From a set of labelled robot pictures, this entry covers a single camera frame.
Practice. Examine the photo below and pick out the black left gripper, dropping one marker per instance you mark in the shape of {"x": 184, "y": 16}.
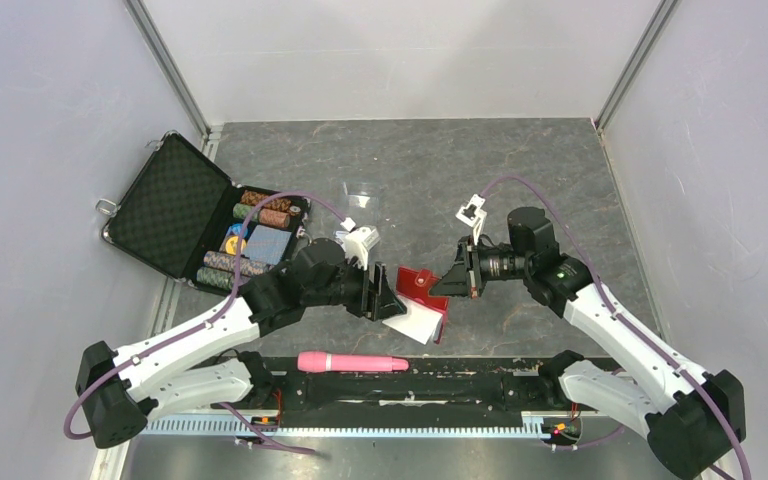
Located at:
{"x": 375, "y": 300}

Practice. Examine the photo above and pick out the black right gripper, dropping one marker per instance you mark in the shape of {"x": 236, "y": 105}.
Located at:
{"x": 465, "y": 276}

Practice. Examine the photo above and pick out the red leather card holder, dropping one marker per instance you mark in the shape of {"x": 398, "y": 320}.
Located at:
{"x": 426, "y": 315}

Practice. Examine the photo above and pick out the clear plastic card box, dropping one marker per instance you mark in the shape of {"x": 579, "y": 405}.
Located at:
{"x": 361, "y": 202}

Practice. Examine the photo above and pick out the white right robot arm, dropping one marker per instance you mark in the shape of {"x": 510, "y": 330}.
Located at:
{"x": 689, "y": 417}

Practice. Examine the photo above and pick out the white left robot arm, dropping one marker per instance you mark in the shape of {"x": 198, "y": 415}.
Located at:
{"x": 121, "y": 390}

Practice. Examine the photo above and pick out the blue playing card deck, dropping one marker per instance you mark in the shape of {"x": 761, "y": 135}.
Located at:
{"x": 267, "y": 244}

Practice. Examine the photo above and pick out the pink cylindrical wand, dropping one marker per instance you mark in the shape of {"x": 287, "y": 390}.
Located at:
{"x": 321, "y": 362}

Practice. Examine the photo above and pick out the green and brown chip stack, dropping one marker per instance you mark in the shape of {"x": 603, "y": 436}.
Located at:
{"x": 264, "y": 216}

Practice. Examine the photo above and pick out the yellow poker chip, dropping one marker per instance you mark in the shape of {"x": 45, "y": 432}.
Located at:
{"x": 233, "y": 244}

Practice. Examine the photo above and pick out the purple poker chip stack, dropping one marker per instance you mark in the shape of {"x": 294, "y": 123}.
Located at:
{"x": 229, "y": 263}

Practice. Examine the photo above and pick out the blue poker chip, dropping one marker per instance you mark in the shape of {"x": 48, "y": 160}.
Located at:
{"x": 237, "y": 230}

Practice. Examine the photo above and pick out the green poker chip stack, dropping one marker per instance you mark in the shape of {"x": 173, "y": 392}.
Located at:
{"x": 219, "y": 279}

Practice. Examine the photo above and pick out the black poker chip case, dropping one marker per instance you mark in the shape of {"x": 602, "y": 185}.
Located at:
{"x": 179, "y": 207}

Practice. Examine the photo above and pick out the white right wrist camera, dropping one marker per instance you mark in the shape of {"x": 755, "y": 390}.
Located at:
{"x": 473, "y": 215}

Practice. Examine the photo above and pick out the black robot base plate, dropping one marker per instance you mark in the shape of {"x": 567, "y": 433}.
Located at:
{"x": 433, "y": 392}

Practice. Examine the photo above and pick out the toothed aluminium rail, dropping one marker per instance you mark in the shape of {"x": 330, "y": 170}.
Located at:
{"x": 227, "y": 425}

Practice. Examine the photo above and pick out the right aluminium frame post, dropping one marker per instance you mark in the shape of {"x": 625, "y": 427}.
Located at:
{"x": 657, "y": 23}

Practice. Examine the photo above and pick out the aluminium frame post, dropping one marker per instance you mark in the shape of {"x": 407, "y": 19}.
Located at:
{"x": 657, "y": 23}
{"x": 169, "y": 68}

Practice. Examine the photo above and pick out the left aluminium frame post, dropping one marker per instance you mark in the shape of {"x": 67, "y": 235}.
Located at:
{"x": 169, "y": 68}

